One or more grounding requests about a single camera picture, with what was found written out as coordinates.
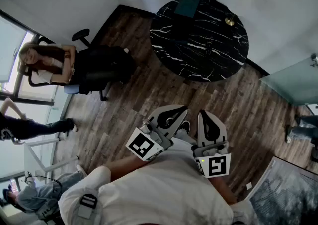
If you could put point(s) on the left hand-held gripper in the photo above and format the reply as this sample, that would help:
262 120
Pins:
145 144

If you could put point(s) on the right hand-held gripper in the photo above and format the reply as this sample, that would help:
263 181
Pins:
216 165

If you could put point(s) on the black remote control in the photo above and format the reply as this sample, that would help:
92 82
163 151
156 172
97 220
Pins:
209 48

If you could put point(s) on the person's left forearm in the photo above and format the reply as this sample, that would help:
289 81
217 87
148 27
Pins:
126 167

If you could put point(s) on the person's right forearm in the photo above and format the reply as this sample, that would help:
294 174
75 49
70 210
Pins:
223 191

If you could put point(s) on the person's black shoe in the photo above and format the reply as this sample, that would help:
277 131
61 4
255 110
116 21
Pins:
185 127

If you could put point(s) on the person's grey trouser leg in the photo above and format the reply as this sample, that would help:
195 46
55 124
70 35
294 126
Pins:
185 136

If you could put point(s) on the round black marble table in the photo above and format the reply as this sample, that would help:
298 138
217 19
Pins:
198 65

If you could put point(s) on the small white paper scrap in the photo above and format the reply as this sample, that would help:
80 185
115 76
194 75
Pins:
249 185

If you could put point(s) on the person's white shirt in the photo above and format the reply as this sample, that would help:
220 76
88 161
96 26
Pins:
161 194

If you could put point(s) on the glass table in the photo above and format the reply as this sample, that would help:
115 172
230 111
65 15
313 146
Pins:
293 82

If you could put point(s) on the grey patterned rug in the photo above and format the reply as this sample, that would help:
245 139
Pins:
283 194

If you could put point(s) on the brass round lamp base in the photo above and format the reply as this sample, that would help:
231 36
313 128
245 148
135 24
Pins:
230 21

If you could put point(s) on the black office chair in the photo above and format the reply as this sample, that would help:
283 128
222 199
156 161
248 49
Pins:
82 35

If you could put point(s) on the white desk frame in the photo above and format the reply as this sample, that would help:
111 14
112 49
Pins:
37 159

